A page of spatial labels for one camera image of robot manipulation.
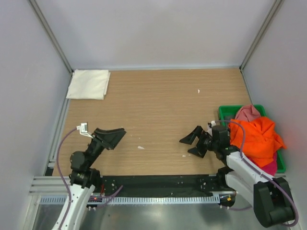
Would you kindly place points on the orange t shirt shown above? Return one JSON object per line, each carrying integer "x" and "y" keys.
{"x": 258, "y": 138}

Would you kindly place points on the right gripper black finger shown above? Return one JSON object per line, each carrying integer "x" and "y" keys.
{"x": 189, "y": 139}
{"x": 195, "y": 151}

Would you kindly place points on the cream white t shirt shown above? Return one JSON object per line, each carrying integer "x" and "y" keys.
{"x": 88, "y": 84}

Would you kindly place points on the left aluminium corner post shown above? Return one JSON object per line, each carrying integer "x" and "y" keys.
{"x": 41, "y": 18}

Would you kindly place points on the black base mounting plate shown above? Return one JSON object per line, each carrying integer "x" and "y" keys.
{"x": 201, "y": 185}

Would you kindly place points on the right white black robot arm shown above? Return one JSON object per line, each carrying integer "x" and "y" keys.
{"x": 270, "y": 197}

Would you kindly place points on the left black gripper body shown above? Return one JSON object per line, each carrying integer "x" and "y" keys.
{"x": 94, "y": 148}

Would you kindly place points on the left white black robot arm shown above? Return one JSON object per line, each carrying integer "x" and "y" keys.
{"x": 83, "y": 178}

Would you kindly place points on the white slotted cable duct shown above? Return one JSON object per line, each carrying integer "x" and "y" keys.
{"x": 60, "y": 199}

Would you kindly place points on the right aluminium corner post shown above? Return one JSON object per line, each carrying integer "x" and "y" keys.
{"x": 277, "y": 4}

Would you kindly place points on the aluminium corner post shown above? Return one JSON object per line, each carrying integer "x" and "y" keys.
{"x": 41, "y": 18}
{"x": 277, "y": 4}

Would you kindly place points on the green plastic bin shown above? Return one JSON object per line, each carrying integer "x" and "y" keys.
{"x": 228, "y": 112}

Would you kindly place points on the pink t shirt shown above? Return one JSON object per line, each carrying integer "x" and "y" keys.
{"x": 247, "y": 113}

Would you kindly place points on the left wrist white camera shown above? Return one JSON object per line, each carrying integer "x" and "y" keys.
{"x": 83, "y": 130}

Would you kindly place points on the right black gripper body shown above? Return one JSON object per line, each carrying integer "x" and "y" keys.
{"x": 205, "y": 142}

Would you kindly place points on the magenta t shirt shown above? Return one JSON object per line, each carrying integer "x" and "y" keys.
{"x": 272, "y": 167}

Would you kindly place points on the aluminium front frame rail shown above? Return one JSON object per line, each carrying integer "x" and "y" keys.
{"x": 54, "y": 184}

